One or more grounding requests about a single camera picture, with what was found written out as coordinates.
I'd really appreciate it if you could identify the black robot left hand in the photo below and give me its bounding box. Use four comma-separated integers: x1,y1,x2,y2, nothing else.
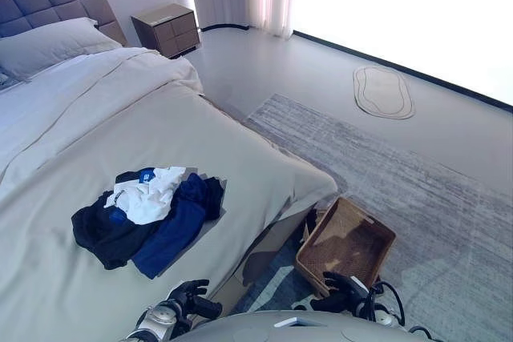
167,279,224,321

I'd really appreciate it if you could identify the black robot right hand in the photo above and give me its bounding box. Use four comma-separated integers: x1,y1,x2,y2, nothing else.
310,271,376,314

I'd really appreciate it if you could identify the dark blue garment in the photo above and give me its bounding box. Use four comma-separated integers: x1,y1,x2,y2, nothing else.
131,172,226,280

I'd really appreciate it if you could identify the black garment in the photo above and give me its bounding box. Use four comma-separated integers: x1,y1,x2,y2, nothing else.
71,171,162,271

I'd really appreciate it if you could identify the white shirt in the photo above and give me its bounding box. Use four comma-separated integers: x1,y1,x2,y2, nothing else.
103,165,188,226

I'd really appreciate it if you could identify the brown wicker basket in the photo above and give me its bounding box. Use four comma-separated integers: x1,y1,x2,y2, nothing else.
295,196,397,299

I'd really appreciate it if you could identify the white folded bed sheet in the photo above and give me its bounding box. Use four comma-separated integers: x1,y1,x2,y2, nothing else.
0,47,204,183

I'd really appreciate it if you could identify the grey robot torso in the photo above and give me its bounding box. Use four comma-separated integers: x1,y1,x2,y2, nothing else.
172,309,436,342

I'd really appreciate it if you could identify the large grey area rug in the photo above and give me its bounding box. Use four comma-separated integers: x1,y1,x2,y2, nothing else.
224,93,513,342

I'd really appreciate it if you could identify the small oval floor mat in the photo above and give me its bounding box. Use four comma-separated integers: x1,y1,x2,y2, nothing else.
352,65,417,121

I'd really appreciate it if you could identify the brown wooden nightstand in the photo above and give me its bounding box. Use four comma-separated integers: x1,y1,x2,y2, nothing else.
131,2,200,58

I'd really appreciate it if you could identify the large grey pillow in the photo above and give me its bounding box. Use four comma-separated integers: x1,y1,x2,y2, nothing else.
0,17,123,81

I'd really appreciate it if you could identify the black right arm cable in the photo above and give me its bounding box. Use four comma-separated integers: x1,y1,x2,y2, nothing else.
358,280,434,339

